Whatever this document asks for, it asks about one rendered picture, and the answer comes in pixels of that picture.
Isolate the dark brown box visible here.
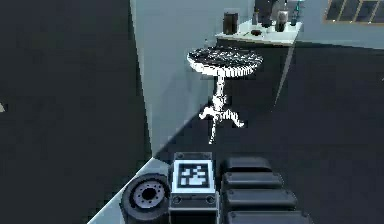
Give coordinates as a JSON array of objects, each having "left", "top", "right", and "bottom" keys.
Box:
[{"left": 222, "top": 11, "right": 240, "bottom": 35}]

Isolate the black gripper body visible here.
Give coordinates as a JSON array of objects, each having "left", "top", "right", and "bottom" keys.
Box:
[{"left": 120, "top": 172, "right": 172, "bottom": 224}]

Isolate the wooden framed window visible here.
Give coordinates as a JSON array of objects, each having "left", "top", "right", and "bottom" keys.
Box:
[{"left": 322, "top": 0, "right": 384, "bottom": 25}]

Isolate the white round pedestal table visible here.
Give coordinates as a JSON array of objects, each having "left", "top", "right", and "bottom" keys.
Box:
[{"left": 186, "top": 45, "right": 264, "bottom": 146}]

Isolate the teal bottle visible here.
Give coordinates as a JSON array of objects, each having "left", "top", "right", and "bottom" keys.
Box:
[{"left": 289, "top": 0, "right": 303, "bottom": 27}]

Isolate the grey cup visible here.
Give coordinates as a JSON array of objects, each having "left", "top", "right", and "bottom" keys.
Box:
[{"left": 275, "top": 10, "right": 290, "bottom": 33}]

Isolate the dark tall jug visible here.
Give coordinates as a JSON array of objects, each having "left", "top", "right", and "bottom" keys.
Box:
[{"left": 254, "top": 0, "right": 279, "bottom": 29}]

